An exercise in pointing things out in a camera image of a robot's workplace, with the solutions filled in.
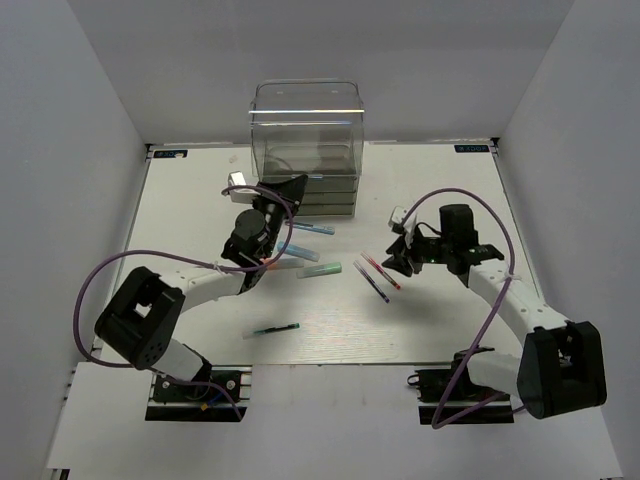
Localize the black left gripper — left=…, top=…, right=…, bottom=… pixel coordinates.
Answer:
left=251, top=175, right=309, bottom=260

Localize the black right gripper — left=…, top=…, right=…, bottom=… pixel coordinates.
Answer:
left=382, top=224, right=453, bottom=277

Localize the blue cap highlighter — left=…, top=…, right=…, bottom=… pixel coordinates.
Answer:
left=277, top=241, right=320, bottom=262

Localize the clear acrylic drawer organizer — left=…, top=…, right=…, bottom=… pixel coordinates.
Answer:
left=249, top=79, right=364, bottom=217

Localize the orange cap highlighter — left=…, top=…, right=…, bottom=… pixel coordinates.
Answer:
left=267, top=257, right=305, bottom=270

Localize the green cap highlighter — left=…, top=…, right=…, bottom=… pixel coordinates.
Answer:
left=296, top=262, right=342, bottom=279

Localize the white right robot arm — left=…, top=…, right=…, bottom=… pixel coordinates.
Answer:
left=383, top=204, right=607, bottom=419

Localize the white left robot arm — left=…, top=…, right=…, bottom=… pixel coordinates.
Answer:
left=94, top=174, right=309, bottom=399

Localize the red ink pen refill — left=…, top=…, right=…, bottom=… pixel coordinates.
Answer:
left=361, top=252, right=401, bottom=290

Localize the purple ink pen refill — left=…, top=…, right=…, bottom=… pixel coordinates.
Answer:
left=353, top=260, right=390, bottom=304

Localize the green ink pen refill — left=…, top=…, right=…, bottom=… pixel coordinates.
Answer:
left=242, top=323, right=300, bottom=340

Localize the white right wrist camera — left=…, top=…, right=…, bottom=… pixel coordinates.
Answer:
left=388, top=206, right=417, bottom=247

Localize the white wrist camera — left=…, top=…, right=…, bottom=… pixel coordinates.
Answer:
left=388, top=206, right=417, bottom=247
left=227, top=171, right=257, bottom=204

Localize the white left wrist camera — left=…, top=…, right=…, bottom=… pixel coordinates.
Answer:
left=227, top=171, right=257, bottom=204

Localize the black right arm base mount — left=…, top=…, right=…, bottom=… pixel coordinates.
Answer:
left=407, top=350, right=514, bottom=425

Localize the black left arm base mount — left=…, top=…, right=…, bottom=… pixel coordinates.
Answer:
left=145, top=366, right=252, bottom=423

